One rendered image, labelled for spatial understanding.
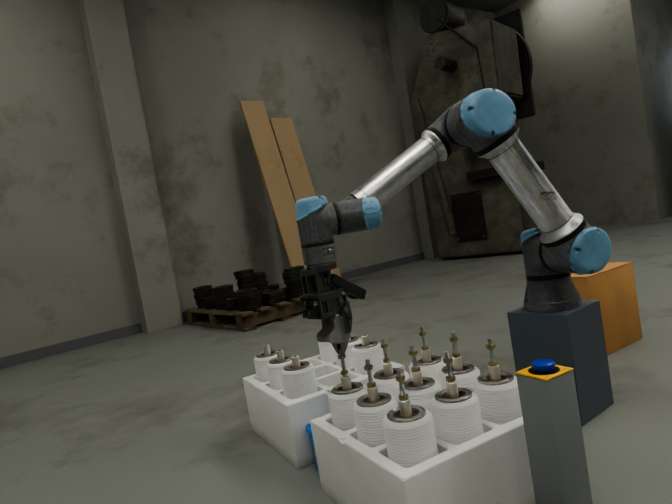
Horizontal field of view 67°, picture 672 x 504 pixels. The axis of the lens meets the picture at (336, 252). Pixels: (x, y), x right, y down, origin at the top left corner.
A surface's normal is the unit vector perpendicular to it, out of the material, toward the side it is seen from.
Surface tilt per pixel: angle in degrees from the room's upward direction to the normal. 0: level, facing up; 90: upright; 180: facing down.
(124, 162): 90
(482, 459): 90
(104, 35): 90
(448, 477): 90
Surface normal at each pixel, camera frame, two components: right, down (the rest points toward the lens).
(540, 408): -0.87, 0.18
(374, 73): 0.59, -0.05
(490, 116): 0.13, -0.08
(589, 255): 0.29, 0.12
